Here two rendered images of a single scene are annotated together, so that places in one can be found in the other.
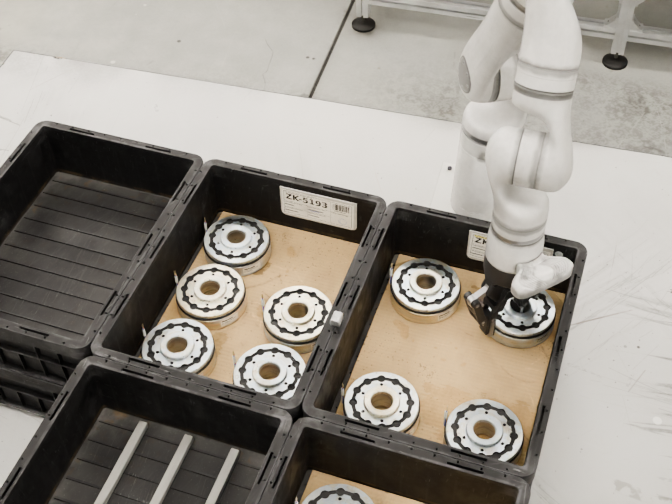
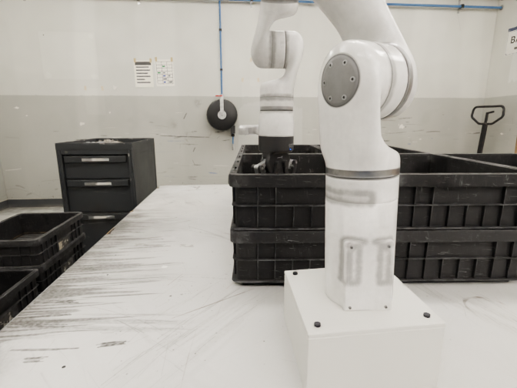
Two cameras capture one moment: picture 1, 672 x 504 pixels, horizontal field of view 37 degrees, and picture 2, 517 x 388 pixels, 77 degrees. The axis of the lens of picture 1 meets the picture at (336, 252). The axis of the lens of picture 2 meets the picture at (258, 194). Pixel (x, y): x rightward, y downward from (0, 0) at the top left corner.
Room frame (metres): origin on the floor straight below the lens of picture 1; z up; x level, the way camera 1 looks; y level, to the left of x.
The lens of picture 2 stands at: (1.54, -0.53, 1.03)
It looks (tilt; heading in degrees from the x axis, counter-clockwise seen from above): 13 degrees down; 159
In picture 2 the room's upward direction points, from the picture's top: straight up
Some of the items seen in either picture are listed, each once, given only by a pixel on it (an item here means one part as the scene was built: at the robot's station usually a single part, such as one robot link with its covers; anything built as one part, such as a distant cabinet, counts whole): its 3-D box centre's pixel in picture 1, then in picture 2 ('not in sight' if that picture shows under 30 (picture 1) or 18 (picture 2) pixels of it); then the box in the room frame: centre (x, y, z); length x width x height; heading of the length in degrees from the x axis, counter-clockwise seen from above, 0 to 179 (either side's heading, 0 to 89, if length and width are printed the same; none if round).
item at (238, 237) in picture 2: not in sight; (293, 228); (0.83, -0.16, 0.76); 0.40 x 0.30 x 0.12; 160
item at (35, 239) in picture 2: not in sight; (35, 273); (-0.06, -0.97, 0.37); 0.40 x 0.30 x 0.45; 164
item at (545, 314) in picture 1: (519, 308); not in sight; (0.91, -0.26, 0.86); 0.10 x 0.10 x 0.01
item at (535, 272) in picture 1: (524, 246); (269, 121); (0.88, -0.25, 1.03); 0.11 x 0.09 x 0.06; 29
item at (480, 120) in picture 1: (498, 90); (362, 115); (1.19, -0.25, 1.03); 0.09 x 0.09 x 0.17; 12
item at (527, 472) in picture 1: (452, 328); (295, 166); (0.83, -0.16, 0.92); 0.40 x 0.30 x 0.02; 160
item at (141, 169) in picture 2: not in sight; (117, 203); (-0.96, -0.66, 0.45); 0.60 x 0.45 x 0.90; 164
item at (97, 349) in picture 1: (247, 275); (416, 165); (0.93, 0.13, 0.92); 0.40 x 0.30 x 0.02; 160
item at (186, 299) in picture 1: (210, 290); not in sight; (0.95, 0.19, 0.86); 0.10 x 0.10 x 0.01
